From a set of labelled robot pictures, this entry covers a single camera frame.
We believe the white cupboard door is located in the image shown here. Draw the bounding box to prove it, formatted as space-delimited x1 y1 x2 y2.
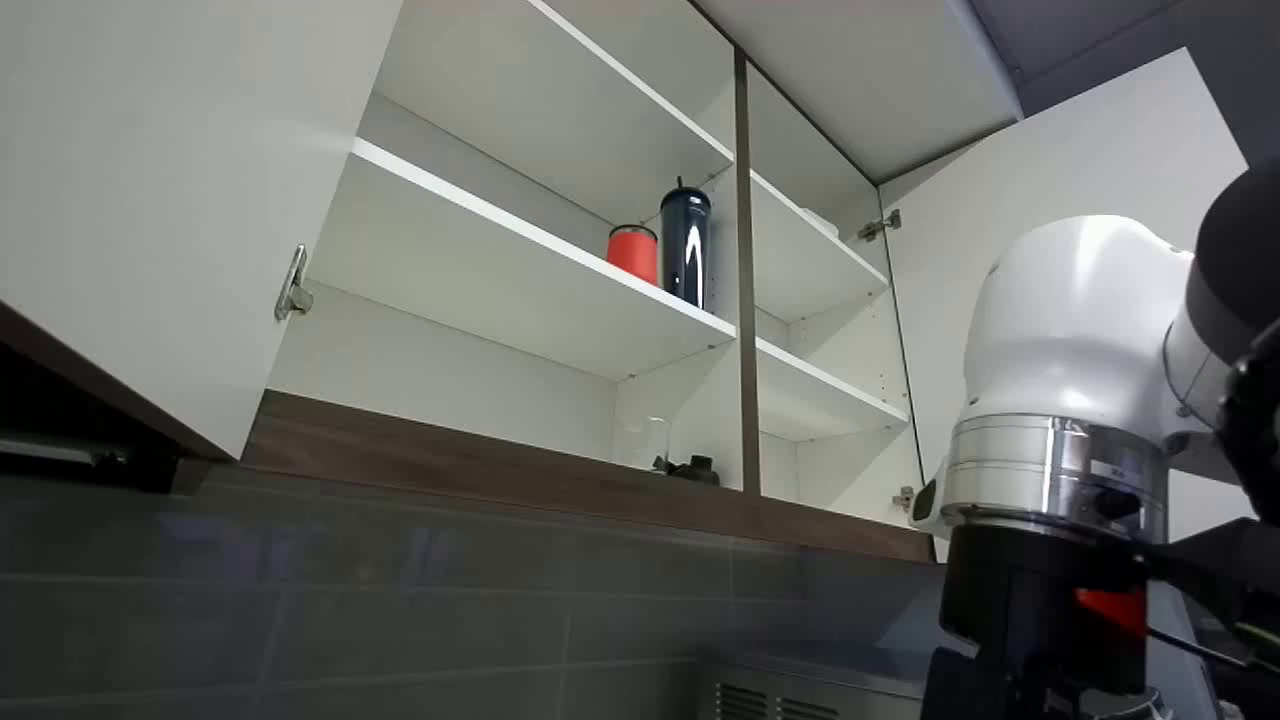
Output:
0 0 409 464
877 49 1255 545

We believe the grey cupboard divider post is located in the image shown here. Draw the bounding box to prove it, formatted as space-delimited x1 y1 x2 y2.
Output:
728 49 768 498

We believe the white wall cupboard carcass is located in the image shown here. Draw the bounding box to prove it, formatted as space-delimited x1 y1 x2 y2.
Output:
266 0 1031 532

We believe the dark blue tumbler with lid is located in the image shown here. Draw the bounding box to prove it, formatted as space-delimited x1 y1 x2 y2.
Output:
657 174 718 311

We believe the red cup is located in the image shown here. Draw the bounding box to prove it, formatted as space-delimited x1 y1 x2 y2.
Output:
605 219 664 286

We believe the small black object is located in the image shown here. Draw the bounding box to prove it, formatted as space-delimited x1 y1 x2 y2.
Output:
651 451 725 486

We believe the grey vented metal appliance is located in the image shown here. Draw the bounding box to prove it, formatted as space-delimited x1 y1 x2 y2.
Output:
692 642 965 720

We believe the metal door hinge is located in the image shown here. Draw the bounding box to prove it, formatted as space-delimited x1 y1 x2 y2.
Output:
274 244 322 327
858 202 908 244
889 478 937 519

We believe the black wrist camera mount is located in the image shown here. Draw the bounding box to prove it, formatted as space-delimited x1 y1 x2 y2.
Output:
937 512 1154 662

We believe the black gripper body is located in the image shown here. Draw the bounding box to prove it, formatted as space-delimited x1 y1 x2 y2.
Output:
917 642 1166 720

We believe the red gripper coupling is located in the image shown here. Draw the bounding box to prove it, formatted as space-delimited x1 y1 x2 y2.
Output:
1077 581 1154 638

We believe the brown wooden cupboard trim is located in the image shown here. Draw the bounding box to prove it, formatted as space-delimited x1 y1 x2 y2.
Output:
238 389 937 568

